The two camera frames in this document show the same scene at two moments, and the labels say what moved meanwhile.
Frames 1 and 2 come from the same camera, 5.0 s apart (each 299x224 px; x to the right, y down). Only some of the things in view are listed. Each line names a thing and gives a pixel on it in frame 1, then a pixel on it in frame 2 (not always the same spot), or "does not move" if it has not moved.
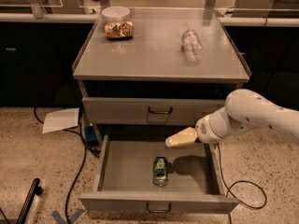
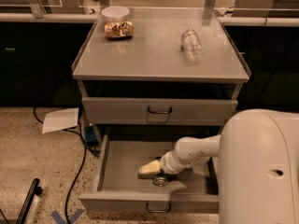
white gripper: [206, 129] → [165, 165]
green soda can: [161, 171] does not move
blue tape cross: [75, 217] does not move
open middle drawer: [124, 177] does not move
